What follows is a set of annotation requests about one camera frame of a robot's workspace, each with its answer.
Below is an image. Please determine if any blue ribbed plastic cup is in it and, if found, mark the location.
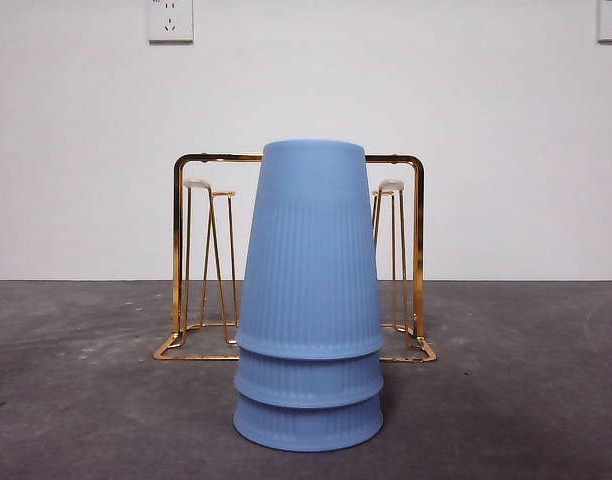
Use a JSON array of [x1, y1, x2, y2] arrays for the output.
[[233, 344, 385, 405], [232, 392, 386, 454], [237, 140, 382, 360]]

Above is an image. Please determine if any gold wire cup holder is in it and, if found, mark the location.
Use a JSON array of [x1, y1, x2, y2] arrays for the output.
[[152, 152, 437, 362]]

